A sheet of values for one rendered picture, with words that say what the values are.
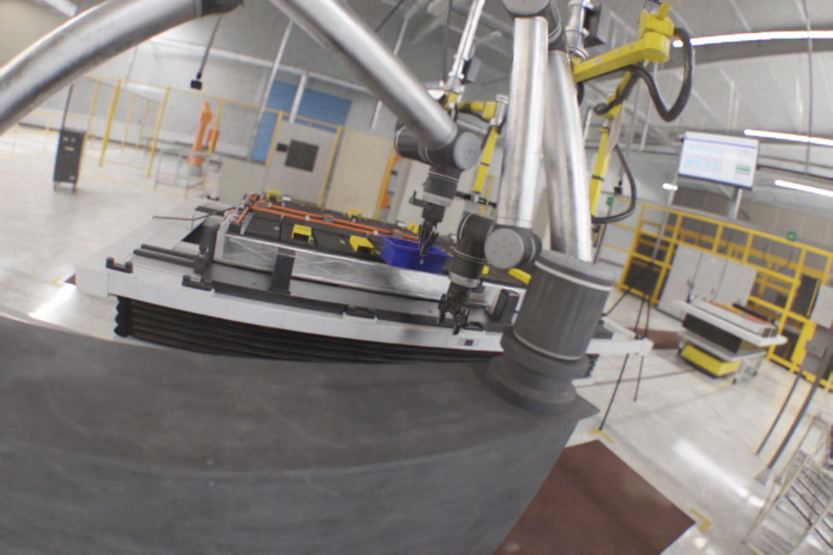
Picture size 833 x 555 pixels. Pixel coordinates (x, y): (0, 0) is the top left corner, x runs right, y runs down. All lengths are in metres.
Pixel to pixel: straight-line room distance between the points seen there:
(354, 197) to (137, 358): 5.70
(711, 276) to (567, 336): 9.87
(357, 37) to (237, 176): 5.25
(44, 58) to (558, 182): 1.34
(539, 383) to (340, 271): 0.84
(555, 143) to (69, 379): 1.29
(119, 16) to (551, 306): 1.13
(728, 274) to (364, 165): 9.01
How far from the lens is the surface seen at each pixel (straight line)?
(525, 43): 1.07
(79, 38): 0.90
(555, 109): 1.18
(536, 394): 0.89
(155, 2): 0.90
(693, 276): 10.85
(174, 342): 1.68
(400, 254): 1.26
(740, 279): 10.36
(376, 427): 0.67
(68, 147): 6.63
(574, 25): 1.88
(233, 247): 1.36
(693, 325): 6.19
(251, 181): 5.91
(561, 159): 1.14
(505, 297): 1.52
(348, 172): 6.18
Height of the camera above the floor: 1.32
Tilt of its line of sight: 9 degrees down
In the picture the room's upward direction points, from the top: 16 degrees clockwise
